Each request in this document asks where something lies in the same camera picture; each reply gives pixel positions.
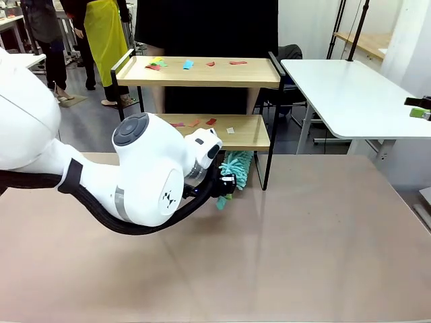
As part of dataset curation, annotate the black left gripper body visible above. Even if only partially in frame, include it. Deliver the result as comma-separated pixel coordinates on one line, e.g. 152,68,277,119
210,170,237,200

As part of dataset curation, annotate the teal chenille duster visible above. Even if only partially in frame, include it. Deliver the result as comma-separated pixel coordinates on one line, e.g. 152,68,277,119
218,150,257,192

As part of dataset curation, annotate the person's right forearm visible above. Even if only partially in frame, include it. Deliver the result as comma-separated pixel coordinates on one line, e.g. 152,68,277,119
147,45,166,114

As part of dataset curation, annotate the person's left forearm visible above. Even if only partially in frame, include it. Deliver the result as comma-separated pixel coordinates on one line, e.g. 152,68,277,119
246,87,261,115

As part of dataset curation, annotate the two-tier wooden black-framed shelf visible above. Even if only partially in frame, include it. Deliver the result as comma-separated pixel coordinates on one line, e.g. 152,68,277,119
110,48,286,192

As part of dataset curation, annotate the large white side table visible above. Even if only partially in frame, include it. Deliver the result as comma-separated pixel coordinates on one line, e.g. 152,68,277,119
280,59,431,166

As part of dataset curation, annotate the wooden workbench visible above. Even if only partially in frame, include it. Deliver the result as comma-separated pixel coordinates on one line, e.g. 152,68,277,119
333,31,393,61

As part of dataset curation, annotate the black tripod pole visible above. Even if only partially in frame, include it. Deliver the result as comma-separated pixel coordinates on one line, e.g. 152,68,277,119
327,0,347,61
347,0,371,62

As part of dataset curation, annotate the black office chair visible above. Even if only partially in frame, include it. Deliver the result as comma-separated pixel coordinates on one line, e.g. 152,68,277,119
259,43,309,118

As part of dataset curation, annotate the person in black clothes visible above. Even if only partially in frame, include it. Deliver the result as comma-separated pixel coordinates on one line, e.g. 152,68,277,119
134,0,279,117

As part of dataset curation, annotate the brown floor mat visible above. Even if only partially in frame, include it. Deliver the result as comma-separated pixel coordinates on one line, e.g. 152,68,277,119
59,94,89,108

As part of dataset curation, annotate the person in yellow apron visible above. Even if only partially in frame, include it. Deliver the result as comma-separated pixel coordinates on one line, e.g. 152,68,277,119
60,0,135,107

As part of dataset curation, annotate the small white side table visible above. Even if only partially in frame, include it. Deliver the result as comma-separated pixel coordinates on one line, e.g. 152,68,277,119
20,52,47,73

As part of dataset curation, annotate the person in dark grey clothes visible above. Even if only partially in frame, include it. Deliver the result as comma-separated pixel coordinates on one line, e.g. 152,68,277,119
20,0,77,102

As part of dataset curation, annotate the white background desk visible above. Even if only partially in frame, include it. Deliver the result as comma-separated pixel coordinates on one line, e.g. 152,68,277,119
0,13,28,51

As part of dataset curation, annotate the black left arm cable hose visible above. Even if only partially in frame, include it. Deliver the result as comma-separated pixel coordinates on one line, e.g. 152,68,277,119
0,168,223,236

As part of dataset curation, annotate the grey metal rail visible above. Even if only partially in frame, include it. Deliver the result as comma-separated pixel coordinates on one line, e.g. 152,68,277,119
412,186,431,233

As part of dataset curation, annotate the black left arm strap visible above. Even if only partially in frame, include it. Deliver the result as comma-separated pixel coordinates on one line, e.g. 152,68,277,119
57,157,84,195

